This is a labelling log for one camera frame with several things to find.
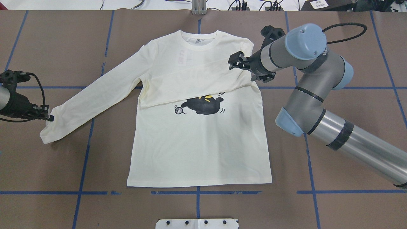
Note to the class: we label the aluminium frame post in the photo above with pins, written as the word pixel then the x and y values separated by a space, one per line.
pixel 199 7

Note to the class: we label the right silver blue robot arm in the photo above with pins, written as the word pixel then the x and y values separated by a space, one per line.
pixel 306 49

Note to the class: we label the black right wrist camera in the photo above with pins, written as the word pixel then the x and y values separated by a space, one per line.
pixel 271 33

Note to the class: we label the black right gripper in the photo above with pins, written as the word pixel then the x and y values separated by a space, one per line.
pixel 255 65

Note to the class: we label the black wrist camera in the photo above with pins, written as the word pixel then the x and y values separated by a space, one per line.
pixel 271 33
pixel 10 77

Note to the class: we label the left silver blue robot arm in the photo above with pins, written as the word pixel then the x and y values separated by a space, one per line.
pixel 5 96

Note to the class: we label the cream long-sleeve cat shirt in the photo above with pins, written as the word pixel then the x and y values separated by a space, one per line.
pixel 197 122

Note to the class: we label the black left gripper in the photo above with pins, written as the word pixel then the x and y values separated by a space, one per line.
pixel 16 106

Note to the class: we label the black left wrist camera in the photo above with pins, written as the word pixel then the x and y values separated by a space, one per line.
pixel 10 77

